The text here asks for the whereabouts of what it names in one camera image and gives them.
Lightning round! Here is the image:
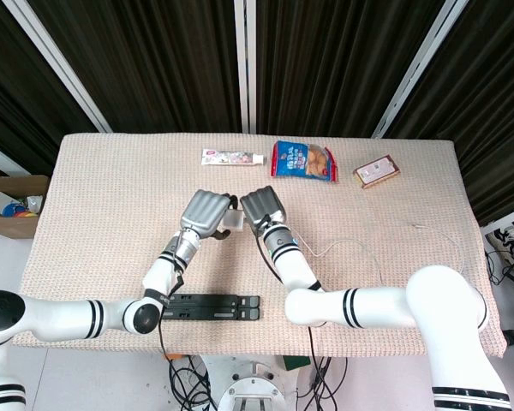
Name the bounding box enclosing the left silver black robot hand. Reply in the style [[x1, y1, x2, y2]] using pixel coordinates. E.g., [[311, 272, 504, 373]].
[[178, 188, 241, 241]]

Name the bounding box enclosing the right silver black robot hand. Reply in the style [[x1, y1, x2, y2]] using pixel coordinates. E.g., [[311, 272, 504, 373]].
[[239, 186, 290, 236]]

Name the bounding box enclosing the white cube charger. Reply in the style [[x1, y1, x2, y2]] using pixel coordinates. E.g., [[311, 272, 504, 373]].
[[221, 208, 246, 231]]

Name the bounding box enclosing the white usb cable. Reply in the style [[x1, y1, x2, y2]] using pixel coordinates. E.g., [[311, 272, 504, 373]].
[[296, 221, 477, 280]]

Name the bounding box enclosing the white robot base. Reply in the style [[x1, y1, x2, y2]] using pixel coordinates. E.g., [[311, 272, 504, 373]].
[[196, 354, 302, 411]]

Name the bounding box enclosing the white toothpaste tube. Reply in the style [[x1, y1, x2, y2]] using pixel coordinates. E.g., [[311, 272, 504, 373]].
[[200, 147, 268, 168]]

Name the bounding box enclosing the blue snack bag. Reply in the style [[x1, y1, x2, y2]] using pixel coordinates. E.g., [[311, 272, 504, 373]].
[[269, 140, 341, 185]]

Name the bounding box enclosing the beige waffle tablecloth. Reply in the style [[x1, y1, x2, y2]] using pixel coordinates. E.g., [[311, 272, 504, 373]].
[[9, 133, 509, 359]]

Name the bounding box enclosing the black folding laptop stand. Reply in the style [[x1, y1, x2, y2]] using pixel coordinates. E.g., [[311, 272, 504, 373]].
[[159, 294, 263, 322]]

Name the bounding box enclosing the brown biscuit packet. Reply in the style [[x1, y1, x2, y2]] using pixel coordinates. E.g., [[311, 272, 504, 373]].
[[352, 155, 402, 191]]

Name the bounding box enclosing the dark pleated curtain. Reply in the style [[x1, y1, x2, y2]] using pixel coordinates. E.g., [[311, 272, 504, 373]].
[[0, 0, 514, 227]]

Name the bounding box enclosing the cardboard box of clutter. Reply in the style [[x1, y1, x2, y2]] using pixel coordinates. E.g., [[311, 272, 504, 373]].
[[0, 158, 51, 239]]

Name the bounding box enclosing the black and white shoe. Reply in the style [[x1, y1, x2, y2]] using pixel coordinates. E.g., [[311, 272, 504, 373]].
[[486, 222, 514, 276]]

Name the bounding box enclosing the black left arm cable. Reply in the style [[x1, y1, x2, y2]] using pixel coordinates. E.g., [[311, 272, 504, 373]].
[[153, 237, 188, 411]]

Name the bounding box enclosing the white double frame post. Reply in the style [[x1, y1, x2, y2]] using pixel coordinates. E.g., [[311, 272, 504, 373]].
[[234, 0, 259, 135]]

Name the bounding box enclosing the white slanted frame post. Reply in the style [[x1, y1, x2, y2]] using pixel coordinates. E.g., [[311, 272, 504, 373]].
[[2, 0, 113, 134], [371, 0, 477, 140]]

